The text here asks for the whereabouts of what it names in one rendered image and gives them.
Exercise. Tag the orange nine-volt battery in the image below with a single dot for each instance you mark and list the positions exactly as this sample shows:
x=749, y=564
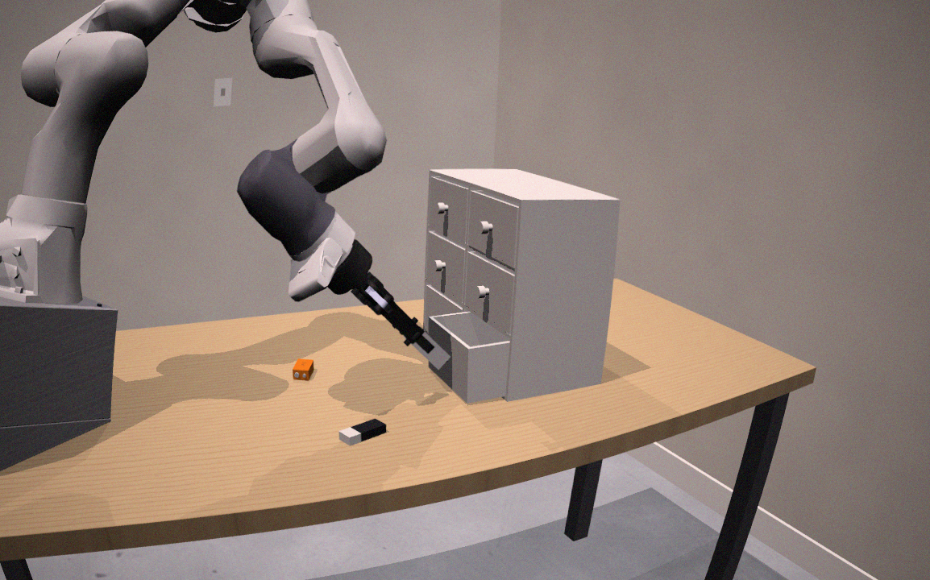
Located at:
x=303, y=369

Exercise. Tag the white chest of drawers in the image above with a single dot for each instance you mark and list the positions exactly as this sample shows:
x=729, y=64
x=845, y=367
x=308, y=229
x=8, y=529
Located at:
x=565, y=262

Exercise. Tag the grey drawer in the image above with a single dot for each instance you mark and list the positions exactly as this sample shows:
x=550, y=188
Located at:
x=493, y=226
x=447, y=271
x=450, y=201
x=479, y=356
x=438, y=303
x=489, y=290

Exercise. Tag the black and white eraser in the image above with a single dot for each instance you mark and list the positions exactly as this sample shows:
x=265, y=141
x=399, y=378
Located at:
x=362, y=432

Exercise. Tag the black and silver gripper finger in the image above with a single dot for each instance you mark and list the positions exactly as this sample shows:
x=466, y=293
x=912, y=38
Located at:
x=415, y=335
x=371, y=276

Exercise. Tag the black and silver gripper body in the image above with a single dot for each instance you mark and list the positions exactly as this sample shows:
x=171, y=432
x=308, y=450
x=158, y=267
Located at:
x=352, y=273

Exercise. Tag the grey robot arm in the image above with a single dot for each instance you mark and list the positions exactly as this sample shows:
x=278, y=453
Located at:
x=88, y=77

